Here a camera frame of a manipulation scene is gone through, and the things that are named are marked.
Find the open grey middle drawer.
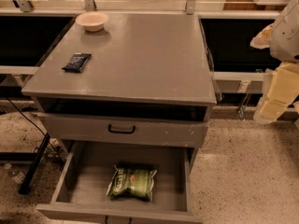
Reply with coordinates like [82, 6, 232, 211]
[37, 142, 202, 224]

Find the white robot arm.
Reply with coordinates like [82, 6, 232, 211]
[250, 0, 299, 124]

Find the dark blue snack bag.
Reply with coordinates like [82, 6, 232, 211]
[63, 53, 92, 73]

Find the green jalapeno chip bag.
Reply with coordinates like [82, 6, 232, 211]
[107, 165, 157, 202]

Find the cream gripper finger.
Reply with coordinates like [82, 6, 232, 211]
[250, 24, 273, 49]
[253, 62, 299, 124]

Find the grey drawer cabinet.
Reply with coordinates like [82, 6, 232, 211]
[21, 12, 218, 163]

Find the clear plastic bottle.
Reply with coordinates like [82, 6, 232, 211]
[4, 163, 25, 185]

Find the black drawer handle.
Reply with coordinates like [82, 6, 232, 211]
[107, 124, 135, 134]

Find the closed grey top drawer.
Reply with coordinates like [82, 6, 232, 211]
[39, 113, 208, 147]

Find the black cable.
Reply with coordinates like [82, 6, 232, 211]
[0, 75, 64, 163]

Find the wooden cabinet in background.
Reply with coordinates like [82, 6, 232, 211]
[223, 0, 285, 10]

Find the cream round bowl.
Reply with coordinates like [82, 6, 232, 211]
[76, 11, 108, 32]

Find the black table leg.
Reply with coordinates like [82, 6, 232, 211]
[18, 133, 50, 195]

